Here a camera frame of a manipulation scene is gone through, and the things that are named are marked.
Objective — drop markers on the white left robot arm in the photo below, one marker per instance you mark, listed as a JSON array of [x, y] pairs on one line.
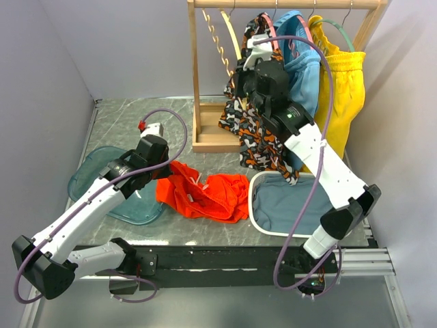
[[49, 260]]

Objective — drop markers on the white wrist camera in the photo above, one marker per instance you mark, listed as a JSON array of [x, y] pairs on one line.
[[150, 129], [262, 51]]

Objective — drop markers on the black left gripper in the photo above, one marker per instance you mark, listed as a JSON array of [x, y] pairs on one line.
[[164, 173]]

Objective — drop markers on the orange shorts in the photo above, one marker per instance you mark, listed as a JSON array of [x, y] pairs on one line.
[[222, 197]]

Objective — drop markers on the teal plastic basin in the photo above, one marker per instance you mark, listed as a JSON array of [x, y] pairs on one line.
[[139, 209]]

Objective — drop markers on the yellow shorts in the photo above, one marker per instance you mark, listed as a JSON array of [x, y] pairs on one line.
[[342, 90]]

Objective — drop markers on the grey-blue cloth in basket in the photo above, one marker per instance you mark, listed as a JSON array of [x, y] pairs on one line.
[[283, 205]]

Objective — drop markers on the white laundry basket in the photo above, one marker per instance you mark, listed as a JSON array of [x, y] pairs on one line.
[[254, 205]]

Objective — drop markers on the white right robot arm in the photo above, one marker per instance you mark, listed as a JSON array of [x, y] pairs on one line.
[[352, 199]]

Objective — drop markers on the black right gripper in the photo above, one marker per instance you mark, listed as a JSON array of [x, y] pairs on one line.
[[240, 76]]

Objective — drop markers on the wooden clothes rack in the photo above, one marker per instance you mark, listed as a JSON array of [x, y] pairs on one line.
[[207, 136]]

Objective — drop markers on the aluminium frame rail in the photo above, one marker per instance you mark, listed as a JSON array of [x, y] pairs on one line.
[[360, 263]]

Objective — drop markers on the green hanger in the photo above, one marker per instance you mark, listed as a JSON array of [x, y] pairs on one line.
[[337, 26]]

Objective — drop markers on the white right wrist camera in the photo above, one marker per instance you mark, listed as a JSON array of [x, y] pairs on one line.
[[262, 51]]

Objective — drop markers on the light blue shorts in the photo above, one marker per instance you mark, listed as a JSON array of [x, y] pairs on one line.
[[304, 85]]

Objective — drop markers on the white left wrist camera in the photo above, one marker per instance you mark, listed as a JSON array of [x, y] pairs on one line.
[[150, 129]]

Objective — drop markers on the pink hanger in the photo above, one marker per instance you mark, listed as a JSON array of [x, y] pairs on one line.
[[273, 27]]

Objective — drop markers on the camouflage patterned shorts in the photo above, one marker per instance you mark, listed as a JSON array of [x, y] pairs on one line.
[[259, 148]]

